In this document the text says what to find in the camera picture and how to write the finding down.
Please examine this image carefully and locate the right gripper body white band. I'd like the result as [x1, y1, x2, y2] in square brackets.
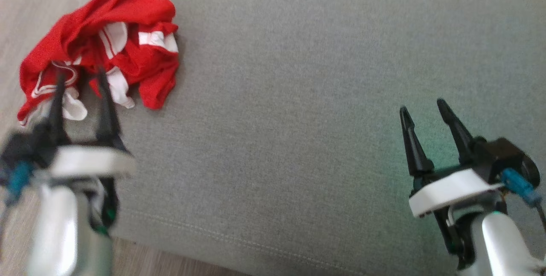
[408, 168, 505, 270]

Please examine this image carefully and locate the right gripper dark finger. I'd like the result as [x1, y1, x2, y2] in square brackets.
[399, 105, 435, 177]
[436, 98, 475, 166]

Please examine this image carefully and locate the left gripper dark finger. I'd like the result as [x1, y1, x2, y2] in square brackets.
[44, 70, 70, 149]
[95, 68, 127, 149]

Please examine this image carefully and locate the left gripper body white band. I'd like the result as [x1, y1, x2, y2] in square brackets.
[46, 145, 137, 230]

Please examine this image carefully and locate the red basketball jersey number 23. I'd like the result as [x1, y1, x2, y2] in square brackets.
[17, 0, 176, 126]

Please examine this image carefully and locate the grey sofa seat cushion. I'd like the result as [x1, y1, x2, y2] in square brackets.
[64, 0, 546, 276]

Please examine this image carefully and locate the right camera cable blue plug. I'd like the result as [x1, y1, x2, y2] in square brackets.
[501, 168, 546, 230]

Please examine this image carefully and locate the camera cable blue plug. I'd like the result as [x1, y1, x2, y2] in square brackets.
[501, 168, 546, 230]
[0, 162, 34, 225]

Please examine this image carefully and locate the left camera cable blue plug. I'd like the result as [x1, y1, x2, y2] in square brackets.
[0, 162, 34, 225]

